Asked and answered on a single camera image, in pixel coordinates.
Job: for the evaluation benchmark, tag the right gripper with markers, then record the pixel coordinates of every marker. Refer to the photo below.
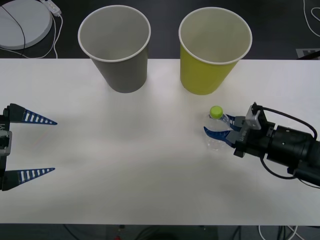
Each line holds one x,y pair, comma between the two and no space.
255,141

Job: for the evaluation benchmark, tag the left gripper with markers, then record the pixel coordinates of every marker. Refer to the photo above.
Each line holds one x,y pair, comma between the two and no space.
4,122

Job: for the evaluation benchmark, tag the clear bottle with green cap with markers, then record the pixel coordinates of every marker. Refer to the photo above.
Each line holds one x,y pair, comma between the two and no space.
216,112

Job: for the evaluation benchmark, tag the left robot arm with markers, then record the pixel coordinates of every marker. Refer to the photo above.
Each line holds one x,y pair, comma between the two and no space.
6,143

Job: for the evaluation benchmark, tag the yellow-green plastic bin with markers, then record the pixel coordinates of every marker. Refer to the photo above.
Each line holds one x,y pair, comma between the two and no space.
202,77

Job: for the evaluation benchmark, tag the black and white marker tag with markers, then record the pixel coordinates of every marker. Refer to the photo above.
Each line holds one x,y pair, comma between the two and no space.
307,53

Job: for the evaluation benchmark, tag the grey plastic bin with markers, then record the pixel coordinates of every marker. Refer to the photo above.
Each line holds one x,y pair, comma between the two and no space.
120,75

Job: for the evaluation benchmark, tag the round white disc base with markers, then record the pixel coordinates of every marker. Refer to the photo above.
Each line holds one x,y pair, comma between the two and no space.
22,25

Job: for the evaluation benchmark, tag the white power strip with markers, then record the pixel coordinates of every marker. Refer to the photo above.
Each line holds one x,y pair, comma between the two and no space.
52,6

